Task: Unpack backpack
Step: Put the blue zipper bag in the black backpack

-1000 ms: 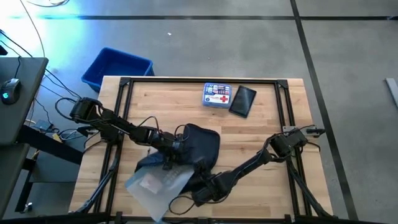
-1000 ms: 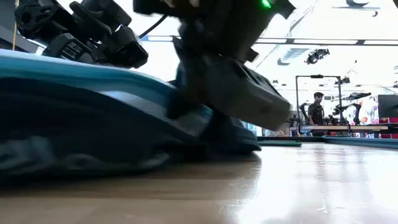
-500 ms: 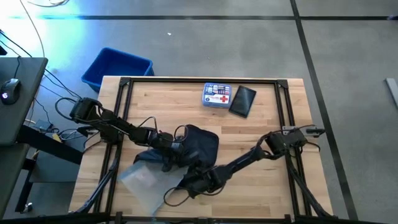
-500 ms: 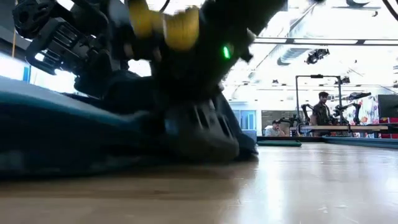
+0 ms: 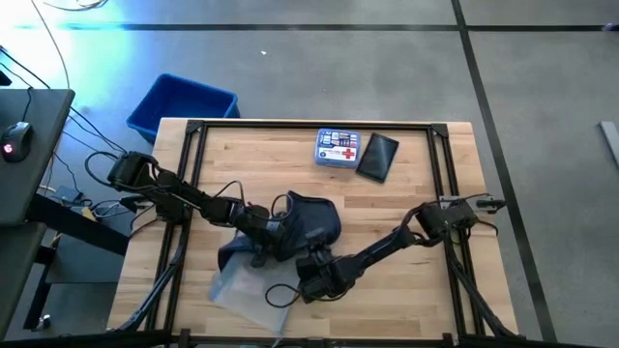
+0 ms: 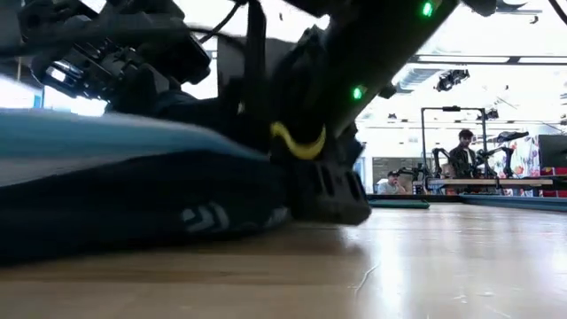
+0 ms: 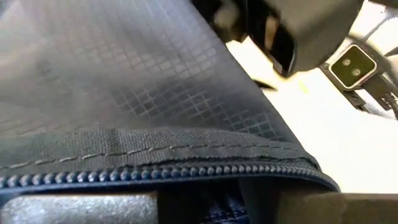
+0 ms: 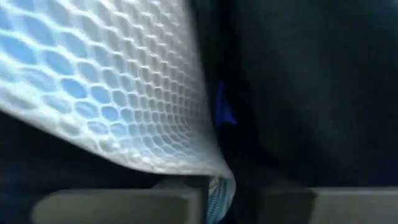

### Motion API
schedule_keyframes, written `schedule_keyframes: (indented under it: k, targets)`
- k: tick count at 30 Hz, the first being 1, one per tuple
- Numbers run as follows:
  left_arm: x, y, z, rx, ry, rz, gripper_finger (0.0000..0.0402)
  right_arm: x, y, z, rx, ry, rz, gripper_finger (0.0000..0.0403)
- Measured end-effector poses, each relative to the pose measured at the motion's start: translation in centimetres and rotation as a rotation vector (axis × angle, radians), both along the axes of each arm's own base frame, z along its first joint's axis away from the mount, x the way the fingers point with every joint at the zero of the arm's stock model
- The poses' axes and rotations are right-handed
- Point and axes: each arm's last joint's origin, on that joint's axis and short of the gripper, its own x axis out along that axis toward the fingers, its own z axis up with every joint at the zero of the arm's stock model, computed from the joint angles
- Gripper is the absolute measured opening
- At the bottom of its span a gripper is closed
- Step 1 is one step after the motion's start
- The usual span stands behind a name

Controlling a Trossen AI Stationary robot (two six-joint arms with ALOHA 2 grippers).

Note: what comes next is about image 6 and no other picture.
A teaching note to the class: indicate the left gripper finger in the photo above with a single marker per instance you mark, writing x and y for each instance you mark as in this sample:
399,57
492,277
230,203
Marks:
142,88

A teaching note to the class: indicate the black rectangular case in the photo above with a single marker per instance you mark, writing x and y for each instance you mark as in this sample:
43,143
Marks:
398,204

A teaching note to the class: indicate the white mesh zip pouch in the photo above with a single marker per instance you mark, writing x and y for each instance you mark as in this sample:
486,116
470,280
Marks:
88,142

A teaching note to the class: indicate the navy blue backpack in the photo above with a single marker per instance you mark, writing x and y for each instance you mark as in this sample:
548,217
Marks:
133,208

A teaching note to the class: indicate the black background robot arm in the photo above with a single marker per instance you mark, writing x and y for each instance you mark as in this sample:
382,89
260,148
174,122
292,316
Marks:
507,159
436,157

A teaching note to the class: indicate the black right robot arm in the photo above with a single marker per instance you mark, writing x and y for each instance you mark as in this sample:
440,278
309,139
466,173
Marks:
376,49

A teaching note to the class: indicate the person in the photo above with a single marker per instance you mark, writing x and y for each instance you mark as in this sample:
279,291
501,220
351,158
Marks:
463,159
392,186

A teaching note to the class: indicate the large window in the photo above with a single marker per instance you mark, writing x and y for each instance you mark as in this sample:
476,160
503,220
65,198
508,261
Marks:
17,95

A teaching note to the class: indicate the background wooden table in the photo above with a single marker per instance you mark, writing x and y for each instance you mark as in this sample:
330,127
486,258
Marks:
487,182

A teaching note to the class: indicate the black monitor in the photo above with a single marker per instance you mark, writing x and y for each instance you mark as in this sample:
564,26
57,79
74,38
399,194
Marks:
553,150

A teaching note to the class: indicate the black background rig frame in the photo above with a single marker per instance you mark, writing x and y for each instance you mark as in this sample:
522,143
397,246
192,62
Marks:
423,146

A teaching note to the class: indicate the black overhead camera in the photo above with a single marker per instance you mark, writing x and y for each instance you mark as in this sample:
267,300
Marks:
452,80

